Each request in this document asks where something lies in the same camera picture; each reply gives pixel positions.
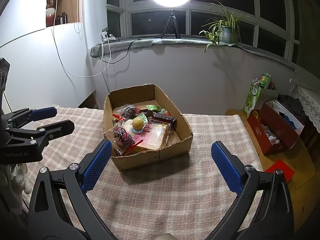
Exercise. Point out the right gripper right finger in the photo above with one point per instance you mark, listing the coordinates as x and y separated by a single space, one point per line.
262 208

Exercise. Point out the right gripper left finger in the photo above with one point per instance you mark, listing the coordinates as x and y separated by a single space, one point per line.
48 217

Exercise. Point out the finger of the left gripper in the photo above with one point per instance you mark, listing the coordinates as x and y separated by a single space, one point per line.
52 132
37 113

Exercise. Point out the red candy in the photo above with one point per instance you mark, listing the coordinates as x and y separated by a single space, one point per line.
123 139

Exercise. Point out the yellow jelly cup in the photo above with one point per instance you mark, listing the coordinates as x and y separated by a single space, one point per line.
138 124

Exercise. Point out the green candy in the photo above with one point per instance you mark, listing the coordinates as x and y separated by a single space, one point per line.
153 108

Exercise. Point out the Snickers chocolate bar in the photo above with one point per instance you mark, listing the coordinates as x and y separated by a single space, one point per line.
165 119

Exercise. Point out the dark dates snack bag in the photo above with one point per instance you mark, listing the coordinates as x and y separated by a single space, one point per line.
129 111

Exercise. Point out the red flat envelope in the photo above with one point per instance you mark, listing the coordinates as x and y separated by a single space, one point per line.
280 165

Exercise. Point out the pink plaid tablecloth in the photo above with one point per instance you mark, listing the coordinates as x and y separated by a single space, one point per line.
185 195

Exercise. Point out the red open gift box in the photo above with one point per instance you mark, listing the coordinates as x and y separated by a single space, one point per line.
275 127

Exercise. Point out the cardboard box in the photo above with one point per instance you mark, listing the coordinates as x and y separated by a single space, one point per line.
179 139

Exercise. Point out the packaged white bread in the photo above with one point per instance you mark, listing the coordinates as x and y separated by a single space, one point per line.
154 136

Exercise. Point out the white power strip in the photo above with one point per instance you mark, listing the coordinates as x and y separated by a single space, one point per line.
106 36

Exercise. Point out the white lace cloth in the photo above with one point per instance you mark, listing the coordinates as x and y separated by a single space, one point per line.
310 103

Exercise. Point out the green tissue box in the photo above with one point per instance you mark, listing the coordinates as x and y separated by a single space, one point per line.
256 87

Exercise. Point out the black tripod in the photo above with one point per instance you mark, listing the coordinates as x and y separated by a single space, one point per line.
171 26

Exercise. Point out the potted spider plant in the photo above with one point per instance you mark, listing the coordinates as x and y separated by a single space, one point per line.
224 28

